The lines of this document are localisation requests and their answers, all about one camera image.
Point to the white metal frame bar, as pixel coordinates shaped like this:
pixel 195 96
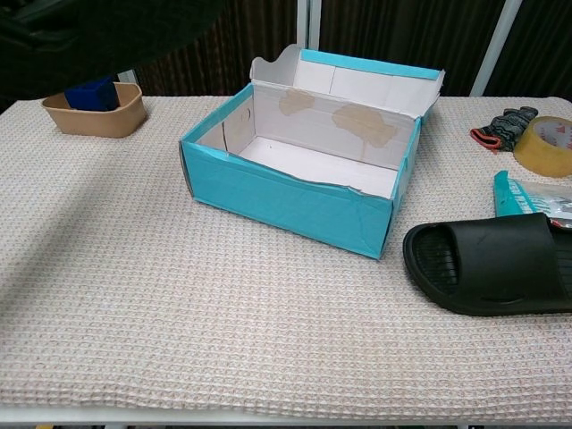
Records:
pixel 496 44
pixel 127 77
pixel 308 22

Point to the black rubber slipper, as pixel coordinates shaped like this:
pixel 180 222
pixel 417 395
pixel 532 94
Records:
pixel 500 259
pixel 67 44

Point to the grey knit glove orange cuff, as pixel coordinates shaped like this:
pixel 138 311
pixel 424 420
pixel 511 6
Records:
pixel 505 127

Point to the dark blue plastic cup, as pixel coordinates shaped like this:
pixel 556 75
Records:
pixel 91 98

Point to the turquoise cardboard shoe box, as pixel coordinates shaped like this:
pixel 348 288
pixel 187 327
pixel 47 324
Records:
pixel 290 210

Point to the tan packing tape roll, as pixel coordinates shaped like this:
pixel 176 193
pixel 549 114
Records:
pixel 536 156

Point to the teal clear plastic bag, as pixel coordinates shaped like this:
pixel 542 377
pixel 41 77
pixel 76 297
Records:
pixel 514 201

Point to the tan plastic tub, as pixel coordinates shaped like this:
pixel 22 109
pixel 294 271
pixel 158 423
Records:
pixel 98 123

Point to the beige waffle weave tablecloth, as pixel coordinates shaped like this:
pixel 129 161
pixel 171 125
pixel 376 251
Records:
pixel 134 268

